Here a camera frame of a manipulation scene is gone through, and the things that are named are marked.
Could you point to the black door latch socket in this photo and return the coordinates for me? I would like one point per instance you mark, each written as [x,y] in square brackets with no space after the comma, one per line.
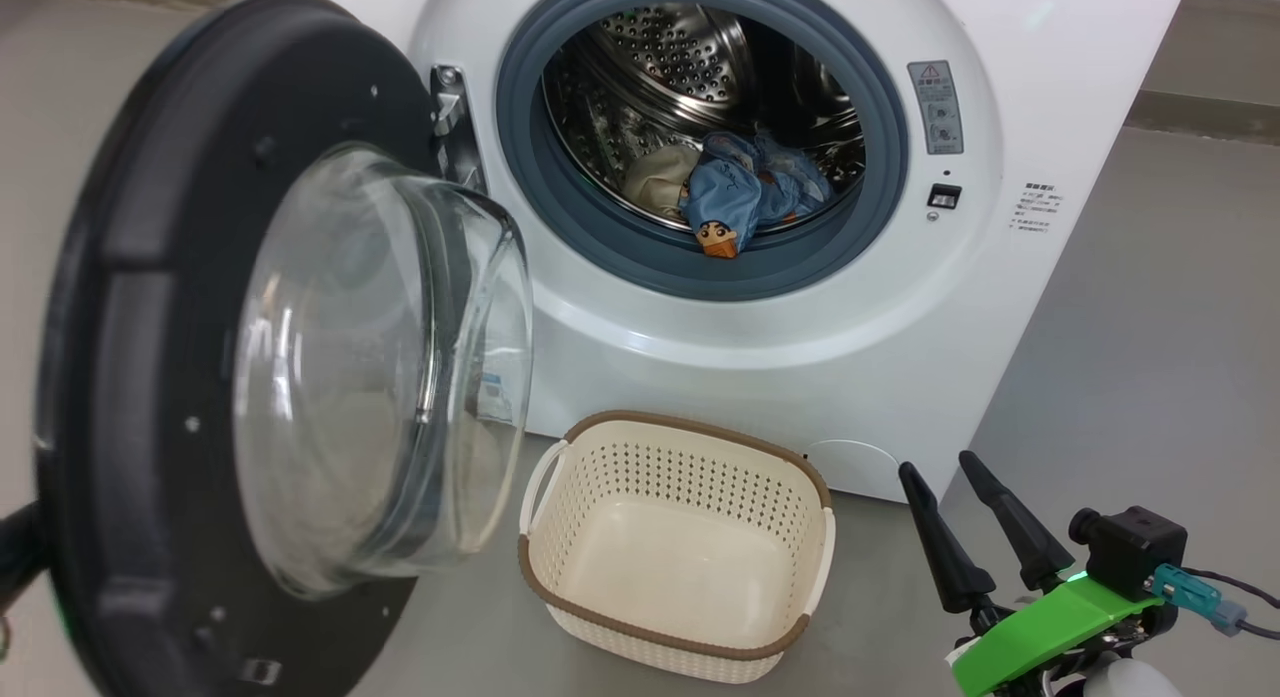
[944,196]

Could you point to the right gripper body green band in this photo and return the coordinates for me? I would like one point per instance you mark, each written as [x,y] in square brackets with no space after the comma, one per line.
[1050,632]

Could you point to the grey warning sticker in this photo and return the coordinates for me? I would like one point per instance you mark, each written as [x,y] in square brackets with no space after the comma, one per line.
[936,107]

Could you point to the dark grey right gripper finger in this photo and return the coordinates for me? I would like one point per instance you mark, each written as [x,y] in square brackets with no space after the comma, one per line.
[950,557]
[1020,527]

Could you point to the steel perforated drum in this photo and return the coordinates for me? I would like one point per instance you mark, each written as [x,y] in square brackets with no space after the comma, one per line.
[650,67]

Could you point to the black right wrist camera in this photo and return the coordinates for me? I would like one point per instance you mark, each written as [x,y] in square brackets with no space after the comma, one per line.
[1135,552]

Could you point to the grey rubber door gasket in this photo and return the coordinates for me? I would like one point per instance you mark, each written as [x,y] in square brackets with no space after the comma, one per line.
[560,217]

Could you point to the cream perforated laundry basket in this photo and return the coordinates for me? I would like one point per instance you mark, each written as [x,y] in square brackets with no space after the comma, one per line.
[680,547]

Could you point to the black glass washing machine door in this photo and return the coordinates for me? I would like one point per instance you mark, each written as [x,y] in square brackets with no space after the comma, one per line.
[130,377]

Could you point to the blue energy label sticker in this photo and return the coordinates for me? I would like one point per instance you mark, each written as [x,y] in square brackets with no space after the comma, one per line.
[492,397]

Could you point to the white front-load washing machine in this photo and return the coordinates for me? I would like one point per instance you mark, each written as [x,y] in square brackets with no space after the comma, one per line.
[800,337]

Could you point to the blue cartoon print garment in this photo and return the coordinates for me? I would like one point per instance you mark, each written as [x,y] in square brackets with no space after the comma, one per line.
[750,192]

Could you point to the round filter cover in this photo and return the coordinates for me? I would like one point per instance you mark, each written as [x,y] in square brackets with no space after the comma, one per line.
[860,472]

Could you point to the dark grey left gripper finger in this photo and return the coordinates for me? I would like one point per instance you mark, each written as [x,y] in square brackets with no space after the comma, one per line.
[22,557]

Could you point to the metal door hinge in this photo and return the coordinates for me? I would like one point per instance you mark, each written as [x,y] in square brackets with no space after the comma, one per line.
[455,127]

